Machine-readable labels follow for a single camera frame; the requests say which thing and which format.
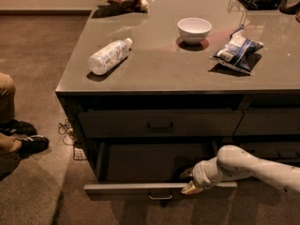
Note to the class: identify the khaki trouser leg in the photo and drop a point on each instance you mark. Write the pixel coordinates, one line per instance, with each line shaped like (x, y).
(7, 94)
(9, 159)

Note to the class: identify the khaki trouser leg far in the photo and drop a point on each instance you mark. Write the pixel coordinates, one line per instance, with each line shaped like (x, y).
(7, 94)

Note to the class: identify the dark drawer cabinet counter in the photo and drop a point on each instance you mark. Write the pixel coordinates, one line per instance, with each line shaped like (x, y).
(163, 72)

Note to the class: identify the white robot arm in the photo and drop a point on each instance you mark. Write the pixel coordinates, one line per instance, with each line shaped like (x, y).
(233, 163)

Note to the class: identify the clear plastic water bottle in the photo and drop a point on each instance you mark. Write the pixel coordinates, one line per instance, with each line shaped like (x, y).
(108, 57)

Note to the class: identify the khaki trouser leg near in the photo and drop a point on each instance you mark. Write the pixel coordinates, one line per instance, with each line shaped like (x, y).
(9, 159)

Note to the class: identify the dark drawer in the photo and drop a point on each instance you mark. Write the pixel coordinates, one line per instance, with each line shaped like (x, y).
(283, 152)
(148, 172)
(272, 121)
(158, 123)

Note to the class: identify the black sneaker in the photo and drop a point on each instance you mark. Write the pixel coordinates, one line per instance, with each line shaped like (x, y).
(18, 127)
(33, 144)

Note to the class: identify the white ceramic bowl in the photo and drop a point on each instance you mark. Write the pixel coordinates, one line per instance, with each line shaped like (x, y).
(194, 30)

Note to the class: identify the black sneaker near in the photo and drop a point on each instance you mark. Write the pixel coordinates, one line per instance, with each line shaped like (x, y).
(33, 144)

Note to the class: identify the blue white snack bag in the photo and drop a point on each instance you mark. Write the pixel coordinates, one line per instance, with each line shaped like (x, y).
(234, 54)

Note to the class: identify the black sneaker far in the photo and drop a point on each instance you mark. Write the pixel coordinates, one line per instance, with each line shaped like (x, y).
(18, 127)

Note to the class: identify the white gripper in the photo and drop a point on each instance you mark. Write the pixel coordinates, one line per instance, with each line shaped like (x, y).
(201, 173)

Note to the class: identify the small wire grid rack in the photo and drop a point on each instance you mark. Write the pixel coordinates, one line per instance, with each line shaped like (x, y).
(78, 153)

